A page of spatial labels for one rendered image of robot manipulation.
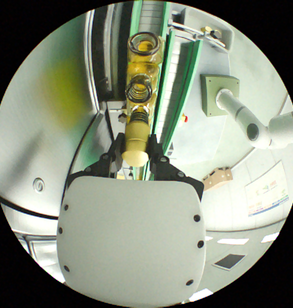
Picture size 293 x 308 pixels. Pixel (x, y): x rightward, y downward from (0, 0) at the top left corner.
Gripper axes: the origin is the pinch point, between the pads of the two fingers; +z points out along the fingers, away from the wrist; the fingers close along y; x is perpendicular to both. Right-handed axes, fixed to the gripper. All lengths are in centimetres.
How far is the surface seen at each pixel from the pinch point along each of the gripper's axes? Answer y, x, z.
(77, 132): -12.7, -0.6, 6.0
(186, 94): 12.7, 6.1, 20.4
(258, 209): 358, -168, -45
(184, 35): 11.0, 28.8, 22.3
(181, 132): 27, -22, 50
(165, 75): 5.5, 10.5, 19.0
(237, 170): 358, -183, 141
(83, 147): -12.2, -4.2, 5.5
